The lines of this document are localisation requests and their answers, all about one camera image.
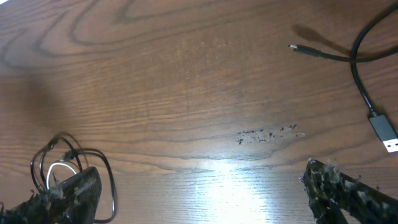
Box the white USB cable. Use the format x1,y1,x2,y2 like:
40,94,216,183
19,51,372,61
45,161,78,189

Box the black USB cable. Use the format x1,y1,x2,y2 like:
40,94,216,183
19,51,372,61
287,1,398,154
29,131,118,224

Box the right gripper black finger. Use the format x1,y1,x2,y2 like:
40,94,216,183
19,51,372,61
1,167,102,224

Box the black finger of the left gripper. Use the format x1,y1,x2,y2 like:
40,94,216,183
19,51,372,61
301,159,397,223

